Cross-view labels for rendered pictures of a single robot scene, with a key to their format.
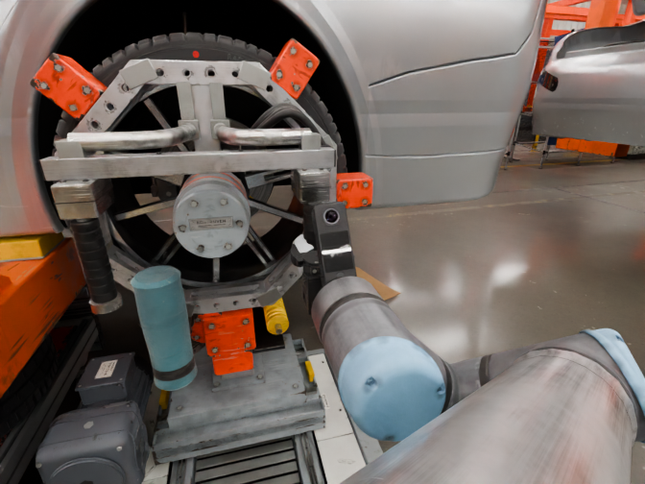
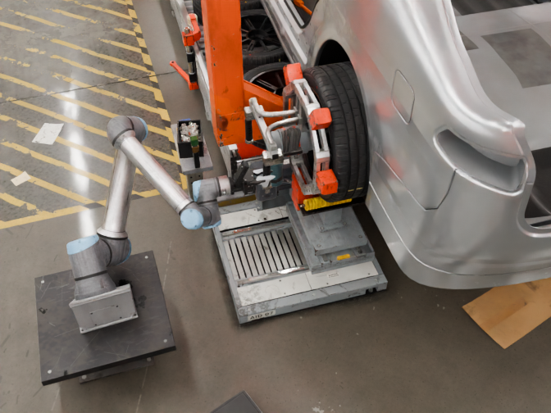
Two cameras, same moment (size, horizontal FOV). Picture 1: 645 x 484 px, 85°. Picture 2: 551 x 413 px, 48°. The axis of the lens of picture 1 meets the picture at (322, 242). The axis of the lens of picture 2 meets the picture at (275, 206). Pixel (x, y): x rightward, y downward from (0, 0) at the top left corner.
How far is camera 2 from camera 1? 2.78 m
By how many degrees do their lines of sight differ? 73
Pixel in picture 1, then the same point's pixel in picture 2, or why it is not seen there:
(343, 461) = (293, 283)
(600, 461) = (161, 183)
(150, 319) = not seen: hidden behind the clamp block
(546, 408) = (166, 180)
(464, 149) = (398, 232)
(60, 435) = (258, 164)
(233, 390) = (313, 220)
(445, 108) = (394, 198)
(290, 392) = (314, 243)
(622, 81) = not seen: outside the picture
